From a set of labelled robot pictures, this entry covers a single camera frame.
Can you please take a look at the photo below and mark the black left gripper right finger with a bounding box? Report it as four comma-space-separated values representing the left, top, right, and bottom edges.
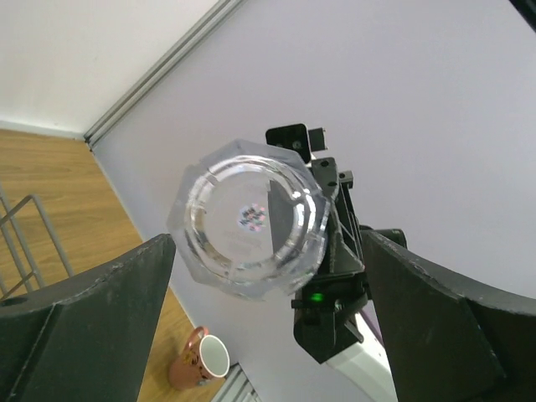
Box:
363, 230, 535, 401

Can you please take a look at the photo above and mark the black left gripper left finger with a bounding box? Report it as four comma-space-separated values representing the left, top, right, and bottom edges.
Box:
1, 234, 176, 401

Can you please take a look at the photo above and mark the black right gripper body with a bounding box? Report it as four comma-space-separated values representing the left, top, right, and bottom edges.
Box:
288, 157, 373, 293

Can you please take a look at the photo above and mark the clear glass cup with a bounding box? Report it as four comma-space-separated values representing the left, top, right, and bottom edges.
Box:
167, 139, 332, 300

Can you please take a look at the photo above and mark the pink patterned mug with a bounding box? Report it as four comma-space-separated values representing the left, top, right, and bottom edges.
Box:
167, 326, 230, 390

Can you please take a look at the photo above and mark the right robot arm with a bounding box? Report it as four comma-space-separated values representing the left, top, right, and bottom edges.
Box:
291, 157, 397, 401

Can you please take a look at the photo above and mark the grey wire dish rack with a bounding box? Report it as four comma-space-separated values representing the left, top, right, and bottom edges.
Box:
1, 183, 80, 302

